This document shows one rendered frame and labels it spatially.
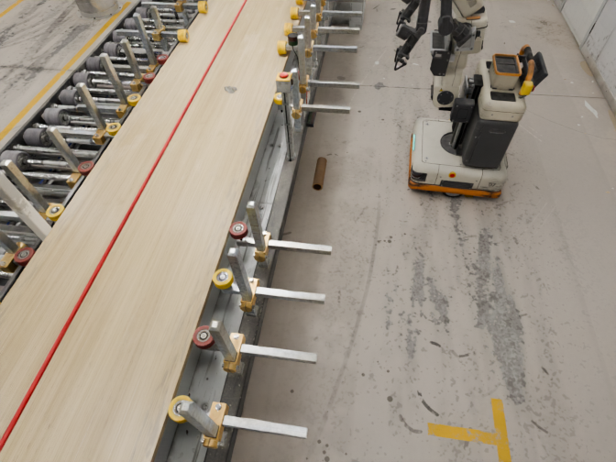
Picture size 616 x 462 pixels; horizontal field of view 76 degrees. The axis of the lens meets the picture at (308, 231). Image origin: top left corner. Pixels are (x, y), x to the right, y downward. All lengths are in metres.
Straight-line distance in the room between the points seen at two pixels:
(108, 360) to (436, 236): 2.18
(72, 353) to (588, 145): 3.90
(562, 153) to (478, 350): 2.00
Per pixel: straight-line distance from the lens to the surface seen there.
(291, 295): 1.63
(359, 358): 2.41
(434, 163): 3.02
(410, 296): 2.62
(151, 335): 1.60
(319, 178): 3.09
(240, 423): 1.49
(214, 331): 1.30
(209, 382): 1.77
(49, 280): 1.93
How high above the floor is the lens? 2.26
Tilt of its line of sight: 52 degrees down
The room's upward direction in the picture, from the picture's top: 3 degrees counter-clockwise
